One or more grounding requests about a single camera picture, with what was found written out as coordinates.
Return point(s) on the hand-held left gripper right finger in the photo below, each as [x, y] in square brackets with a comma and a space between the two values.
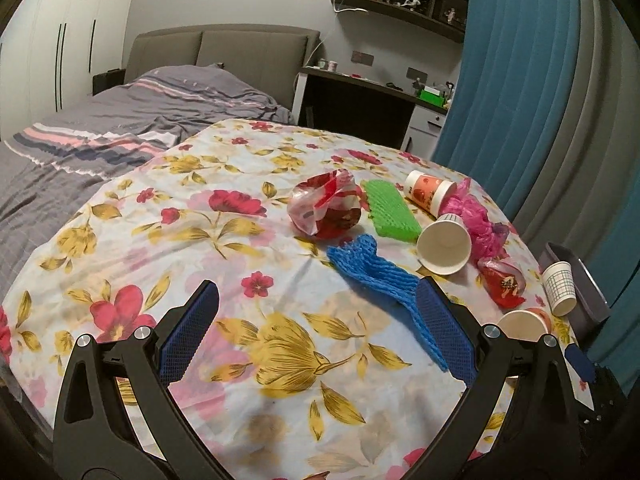
[445, 332]

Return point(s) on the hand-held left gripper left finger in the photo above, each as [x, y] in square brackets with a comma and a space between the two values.
[190, 332]

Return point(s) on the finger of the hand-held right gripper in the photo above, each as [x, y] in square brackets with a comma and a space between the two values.
[580, 362]

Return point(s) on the grey trash bin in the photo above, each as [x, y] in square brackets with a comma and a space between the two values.
[590, 290]

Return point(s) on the blue foam net sleeve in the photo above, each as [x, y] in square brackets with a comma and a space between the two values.
[385, 280]

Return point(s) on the pink plastic bag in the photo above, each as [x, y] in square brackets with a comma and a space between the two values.
[477, 227]

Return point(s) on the small red plastic wrapper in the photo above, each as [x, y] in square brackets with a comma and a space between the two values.
[502, 282]

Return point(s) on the grid printed white paper cup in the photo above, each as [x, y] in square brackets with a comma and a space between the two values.
[560, 287]

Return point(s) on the plain white paper cup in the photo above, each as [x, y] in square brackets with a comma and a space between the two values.
[444, 252]

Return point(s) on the floral printed tablecloth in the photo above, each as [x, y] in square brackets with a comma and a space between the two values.
[250, 245]

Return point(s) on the green foam net sleeve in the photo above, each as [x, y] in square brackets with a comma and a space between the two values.
[392, 210]

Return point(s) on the orange printed paper cup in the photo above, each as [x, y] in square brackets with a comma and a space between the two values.
[429, 193]

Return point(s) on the red and white plastic bag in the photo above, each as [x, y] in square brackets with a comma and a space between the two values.
[327, 207]

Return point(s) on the white drawer cabinet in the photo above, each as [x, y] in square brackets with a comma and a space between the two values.
[422, 127]

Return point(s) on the grey striped duvet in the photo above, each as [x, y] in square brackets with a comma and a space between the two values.
[150, 110]

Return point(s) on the green box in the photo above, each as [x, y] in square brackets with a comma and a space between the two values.
[430, 96]

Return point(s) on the dark wooden desk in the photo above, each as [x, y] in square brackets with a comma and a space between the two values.
[350, 105]

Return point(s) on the grey curtain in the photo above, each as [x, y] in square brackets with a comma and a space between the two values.
[600, 110]

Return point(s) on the blue curtain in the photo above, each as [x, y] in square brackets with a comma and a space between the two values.
[500, 75]

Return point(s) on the black bedside box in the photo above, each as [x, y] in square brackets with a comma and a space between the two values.
[107, 81]

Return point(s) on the grey upholstered bed headboard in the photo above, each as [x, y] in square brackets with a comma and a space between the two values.
[250, 50]

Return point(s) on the small cups on desk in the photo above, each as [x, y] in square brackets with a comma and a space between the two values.
[326, 64]

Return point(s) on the white wardrobe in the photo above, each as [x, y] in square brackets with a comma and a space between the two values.
[60, 35]

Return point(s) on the grey wall socket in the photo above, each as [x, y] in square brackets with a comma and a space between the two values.
[362, 58]
[415, 73]

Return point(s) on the dark wall shelf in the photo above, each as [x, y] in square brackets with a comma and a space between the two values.
[400, 7]

